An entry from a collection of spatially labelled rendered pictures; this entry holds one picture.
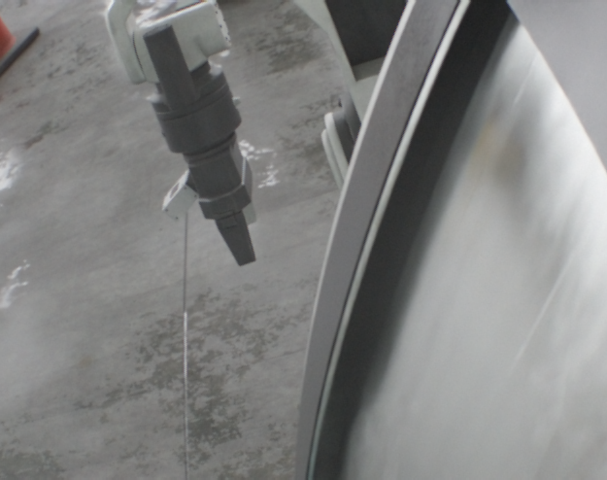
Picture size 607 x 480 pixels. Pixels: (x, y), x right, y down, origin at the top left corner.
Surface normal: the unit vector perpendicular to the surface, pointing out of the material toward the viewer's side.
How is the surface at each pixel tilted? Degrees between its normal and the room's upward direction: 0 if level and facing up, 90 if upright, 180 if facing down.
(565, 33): 47
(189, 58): 78
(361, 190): 57
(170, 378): 0
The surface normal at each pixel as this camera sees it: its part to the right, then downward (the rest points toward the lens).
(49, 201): -0.32, -0.75
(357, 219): -0.97, -0.15
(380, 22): 0.05, 0.44
